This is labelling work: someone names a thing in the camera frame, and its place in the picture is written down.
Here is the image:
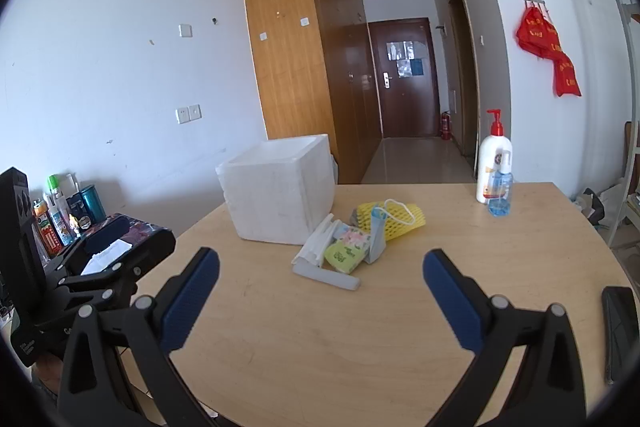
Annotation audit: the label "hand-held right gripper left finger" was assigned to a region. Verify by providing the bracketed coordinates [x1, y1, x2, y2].
[57, 247, 221, 427]

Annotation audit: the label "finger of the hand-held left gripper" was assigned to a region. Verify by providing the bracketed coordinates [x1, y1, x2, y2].
[46, 251, 139, 289]
[37, 281, 139, 339]

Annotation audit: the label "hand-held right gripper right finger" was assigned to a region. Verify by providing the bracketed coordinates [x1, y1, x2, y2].
[422, 249, 588, 427]

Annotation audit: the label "yellow foam net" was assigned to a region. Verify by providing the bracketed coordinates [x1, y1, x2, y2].
[356, 201, 427, 242]

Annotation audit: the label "green floral tissue pack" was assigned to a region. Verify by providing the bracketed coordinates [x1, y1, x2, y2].
[324, 223, 375, 275]

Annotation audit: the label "white foam strip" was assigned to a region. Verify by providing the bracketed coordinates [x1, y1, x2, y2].
[291, 257, 361, 292]

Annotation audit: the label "white foam box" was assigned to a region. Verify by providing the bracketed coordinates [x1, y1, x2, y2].
[215, 133, 337, 245]

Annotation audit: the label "white paper sheet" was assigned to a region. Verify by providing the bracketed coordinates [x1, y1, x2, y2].
[80, 239, 133, 276]

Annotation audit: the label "orange label bottle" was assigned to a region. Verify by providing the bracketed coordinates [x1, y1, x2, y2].
[32, 199, 63, 258]

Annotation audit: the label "white bottle blue label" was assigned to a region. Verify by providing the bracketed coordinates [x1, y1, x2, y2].
[50, 194, 77, 246]

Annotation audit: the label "teal can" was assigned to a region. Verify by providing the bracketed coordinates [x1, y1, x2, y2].
[80, 184, 107, 228]

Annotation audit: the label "green-capped spray can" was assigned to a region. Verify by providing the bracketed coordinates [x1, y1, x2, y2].
[47, 174, 68, 208]

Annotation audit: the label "blue face mask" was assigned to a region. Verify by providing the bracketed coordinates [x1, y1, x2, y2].
[364, 198, 417, 265]

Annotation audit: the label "blue spray bottle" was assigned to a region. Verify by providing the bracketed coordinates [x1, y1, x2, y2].
[487, 150, 514, 218]

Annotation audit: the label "white pump lotion bottle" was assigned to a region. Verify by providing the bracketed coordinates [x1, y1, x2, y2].
[476, 108, 513, 205]

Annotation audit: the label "black smartphone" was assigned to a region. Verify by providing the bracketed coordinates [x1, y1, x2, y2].
[601, 286, 640, 385]

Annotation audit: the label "dark wooden entrance door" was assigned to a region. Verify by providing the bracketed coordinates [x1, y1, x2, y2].
[367, 18, 441, 138]

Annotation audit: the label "brown wooden board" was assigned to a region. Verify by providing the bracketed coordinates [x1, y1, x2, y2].
[623, 122, 635, 208]

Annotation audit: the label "wooden wardrobe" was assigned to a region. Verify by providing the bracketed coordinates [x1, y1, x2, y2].
[239, 0, 383, 185]

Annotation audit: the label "paper notices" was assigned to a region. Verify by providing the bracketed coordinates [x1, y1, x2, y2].
[387, 41, 426, 78]

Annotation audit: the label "red plastic bag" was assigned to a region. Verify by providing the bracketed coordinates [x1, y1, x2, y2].
[516, 4, 562, 60]
[551, 51, 582, 98]

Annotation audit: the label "wooden side door frame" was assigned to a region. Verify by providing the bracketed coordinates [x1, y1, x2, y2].
[446, 0, 482, 174]

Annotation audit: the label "white metal bed frame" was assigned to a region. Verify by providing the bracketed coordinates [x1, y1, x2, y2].
[595, 0, 640, 253]

